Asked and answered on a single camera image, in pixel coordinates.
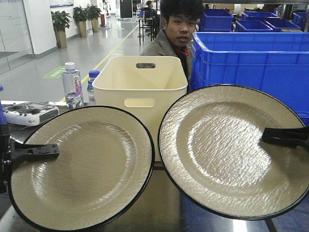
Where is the cream plastic bin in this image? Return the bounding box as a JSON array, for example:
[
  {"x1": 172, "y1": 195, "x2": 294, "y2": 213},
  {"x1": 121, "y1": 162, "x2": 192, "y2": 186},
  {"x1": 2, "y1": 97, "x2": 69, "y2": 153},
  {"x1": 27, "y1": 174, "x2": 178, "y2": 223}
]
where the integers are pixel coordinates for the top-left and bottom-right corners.
[{"x1": 93, "y1": 56, "x2": 188, "y2": 161}]

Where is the blue cap drink bottle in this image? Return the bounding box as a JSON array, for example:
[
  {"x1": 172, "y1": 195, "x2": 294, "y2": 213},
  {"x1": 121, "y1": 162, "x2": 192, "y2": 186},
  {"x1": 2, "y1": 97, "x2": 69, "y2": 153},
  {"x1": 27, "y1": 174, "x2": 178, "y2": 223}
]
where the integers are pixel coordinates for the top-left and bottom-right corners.
[{"x1": 87, "y1": 70, "x2": 100, "y2": 105}]

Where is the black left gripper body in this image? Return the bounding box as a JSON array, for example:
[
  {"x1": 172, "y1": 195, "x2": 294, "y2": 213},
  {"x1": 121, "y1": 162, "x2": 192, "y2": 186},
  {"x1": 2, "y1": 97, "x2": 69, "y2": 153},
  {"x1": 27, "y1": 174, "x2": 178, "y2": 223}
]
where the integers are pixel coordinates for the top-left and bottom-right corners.
[{"x1": 0, "y1": 124, "x2": 14, "y2": 193}]

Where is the potted plant gold pot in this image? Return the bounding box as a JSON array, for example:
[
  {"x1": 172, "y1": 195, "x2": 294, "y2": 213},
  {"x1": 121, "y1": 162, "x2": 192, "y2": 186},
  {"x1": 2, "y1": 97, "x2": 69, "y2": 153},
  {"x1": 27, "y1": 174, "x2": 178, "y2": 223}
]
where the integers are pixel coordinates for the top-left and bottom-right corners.
[
  {"x1": 86, "y1": 4, "x2": 101, "y2": 33},
  {"x1": 51, "y1": 11, "x2": 71, "y2": 48},
  {"x1": 73, "y1": 6, "x2": 87, "y2": 38}
]

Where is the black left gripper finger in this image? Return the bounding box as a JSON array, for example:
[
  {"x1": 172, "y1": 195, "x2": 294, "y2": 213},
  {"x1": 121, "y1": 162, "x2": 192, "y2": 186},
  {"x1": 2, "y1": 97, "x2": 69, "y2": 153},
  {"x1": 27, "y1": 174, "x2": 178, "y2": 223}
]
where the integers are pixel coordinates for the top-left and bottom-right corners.
[{"x1": 11, "y1": 142, "x2": 59, "y2": 167}]

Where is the beige plate black rim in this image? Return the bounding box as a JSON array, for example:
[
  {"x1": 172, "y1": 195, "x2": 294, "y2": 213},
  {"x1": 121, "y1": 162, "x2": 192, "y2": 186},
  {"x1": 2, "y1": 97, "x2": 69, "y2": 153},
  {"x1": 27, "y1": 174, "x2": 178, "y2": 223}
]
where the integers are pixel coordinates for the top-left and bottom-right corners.
[
  {"x1": 9, "y1": 106, "x2": 155, "y2": 232},
  {"x1": 158, "y1": 85, "x2": 309, "y2": 220}
]

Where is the large blue plastic crate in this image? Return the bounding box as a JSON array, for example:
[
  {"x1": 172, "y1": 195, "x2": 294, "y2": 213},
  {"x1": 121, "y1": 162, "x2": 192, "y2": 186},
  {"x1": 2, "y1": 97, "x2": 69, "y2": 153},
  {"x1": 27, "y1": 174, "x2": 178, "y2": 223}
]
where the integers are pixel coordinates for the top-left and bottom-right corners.
[{"x1": 189, "y1": 32, "x2": 309, "y2": 124}]

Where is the blue crate background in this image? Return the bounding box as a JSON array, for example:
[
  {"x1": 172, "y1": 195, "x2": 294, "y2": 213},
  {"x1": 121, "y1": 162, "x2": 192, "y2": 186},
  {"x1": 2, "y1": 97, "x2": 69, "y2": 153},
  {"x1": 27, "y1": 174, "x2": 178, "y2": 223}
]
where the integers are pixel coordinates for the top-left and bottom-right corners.
[
  {"x1": 198, "y1": 9, "x2": 234, "y2": 32},
  {"x1": 235, "y1": 20, "x2": 273, "y2": 32}
]

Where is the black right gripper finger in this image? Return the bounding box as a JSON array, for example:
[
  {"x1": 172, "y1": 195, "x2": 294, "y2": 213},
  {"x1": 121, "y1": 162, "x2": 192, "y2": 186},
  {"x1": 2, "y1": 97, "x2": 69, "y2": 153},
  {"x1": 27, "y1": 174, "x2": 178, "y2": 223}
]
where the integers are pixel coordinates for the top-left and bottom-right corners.
[{"x1": 262, "y1": 126, "x2": 309, "y2": 151}]

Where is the blue crate background left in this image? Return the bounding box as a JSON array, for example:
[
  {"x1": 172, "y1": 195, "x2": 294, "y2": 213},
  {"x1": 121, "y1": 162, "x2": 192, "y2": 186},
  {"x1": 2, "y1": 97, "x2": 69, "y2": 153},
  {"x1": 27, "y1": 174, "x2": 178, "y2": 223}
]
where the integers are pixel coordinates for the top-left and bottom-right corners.
[{"x1": 198, "y1": 9, "x2": 234, "y2": 32}]

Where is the blue crate background middle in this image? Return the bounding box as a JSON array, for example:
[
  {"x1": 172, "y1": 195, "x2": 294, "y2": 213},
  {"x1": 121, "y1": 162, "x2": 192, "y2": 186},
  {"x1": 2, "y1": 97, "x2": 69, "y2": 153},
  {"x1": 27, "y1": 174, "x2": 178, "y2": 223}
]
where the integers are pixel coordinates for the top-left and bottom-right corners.
[{"x1": 235, "y1": 20, "x2": 273, "y2": 32}]

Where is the white remote controller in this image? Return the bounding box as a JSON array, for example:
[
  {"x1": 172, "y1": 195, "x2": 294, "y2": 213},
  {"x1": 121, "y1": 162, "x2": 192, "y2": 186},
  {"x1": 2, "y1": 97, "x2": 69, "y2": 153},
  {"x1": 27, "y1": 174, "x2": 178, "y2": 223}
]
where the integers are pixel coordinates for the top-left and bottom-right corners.
[{"x1": 3, "y1": 102, "x2": 59, "y2": 126}]

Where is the clear water bottle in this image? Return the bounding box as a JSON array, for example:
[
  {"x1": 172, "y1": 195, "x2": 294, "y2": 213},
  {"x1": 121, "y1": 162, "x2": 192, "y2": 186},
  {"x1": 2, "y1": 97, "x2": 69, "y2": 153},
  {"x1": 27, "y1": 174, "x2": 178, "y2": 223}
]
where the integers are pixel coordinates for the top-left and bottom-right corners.
[{"x1": 62, "y1": 62, "x2": 84, "y2": 110}]

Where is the man in grey jacket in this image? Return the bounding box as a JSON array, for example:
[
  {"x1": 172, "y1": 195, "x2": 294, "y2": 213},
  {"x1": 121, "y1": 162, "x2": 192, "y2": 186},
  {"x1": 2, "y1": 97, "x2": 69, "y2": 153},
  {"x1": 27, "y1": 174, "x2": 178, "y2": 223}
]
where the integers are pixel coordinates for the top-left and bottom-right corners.
[{"x1": 141, "y1": 0, "x2": 204, "y2": 82}]

